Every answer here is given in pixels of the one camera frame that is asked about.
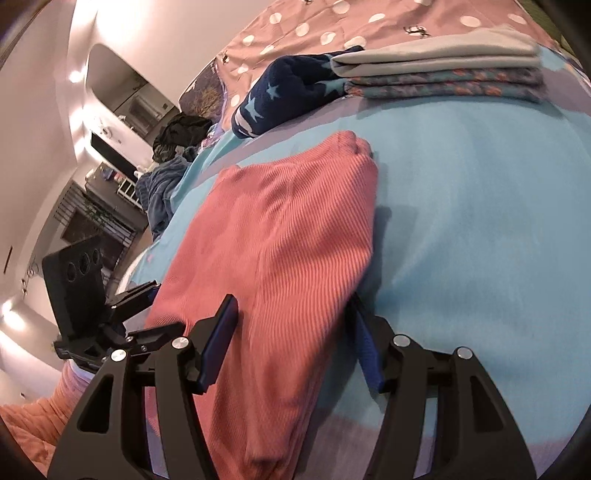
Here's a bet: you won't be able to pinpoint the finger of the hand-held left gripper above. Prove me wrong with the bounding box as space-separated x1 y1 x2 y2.
107 281 161 320
126 322 186 354

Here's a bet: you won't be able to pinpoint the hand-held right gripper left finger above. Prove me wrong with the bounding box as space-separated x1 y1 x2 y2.
46 294 239 480

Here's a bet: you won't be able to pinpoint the person's left forearm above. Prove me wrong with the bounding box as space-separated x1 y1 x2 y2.
0 360 95 477

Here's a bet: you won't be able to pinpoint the pink polka dot blanket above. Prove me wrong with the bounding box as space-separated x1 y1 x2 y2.
217 0 546 100

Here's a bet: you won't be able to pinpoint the navy star print blanket roll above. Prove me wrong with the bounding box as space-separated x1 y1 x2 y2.
231 45 368 139

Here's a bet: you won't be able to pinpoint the coral ribbed garment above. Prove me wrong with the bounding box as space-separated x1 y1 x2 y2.
145 130 380 480

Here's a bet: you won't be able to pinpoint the black clothes pile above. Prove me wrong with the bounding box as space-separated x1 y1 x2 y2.
152 114 213 163

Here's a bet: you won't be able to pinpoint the patterned folded garment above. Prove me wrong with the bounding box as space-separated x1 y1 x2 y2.
346 67 544 89
345 81 544 104

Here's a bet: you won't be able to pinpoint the purple tree-print pillow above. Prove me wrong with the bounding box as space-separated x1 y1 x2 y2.
178 62 230 121

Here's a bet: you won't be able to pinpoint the white folded garment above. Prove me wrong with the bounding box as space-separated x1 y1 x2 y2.
330 25 543 78

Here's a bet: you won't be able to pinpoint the blue fleece blanket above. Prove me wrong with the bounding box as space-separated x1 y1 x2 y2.
134 154 197 237

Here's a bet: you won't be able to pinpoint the window blinds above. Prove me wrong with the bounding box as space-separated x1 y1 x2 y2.
53 181 140 278

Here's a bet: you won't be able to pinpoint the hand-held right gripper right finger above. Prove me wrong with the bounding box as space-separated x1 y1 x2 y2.
352 293 537 480

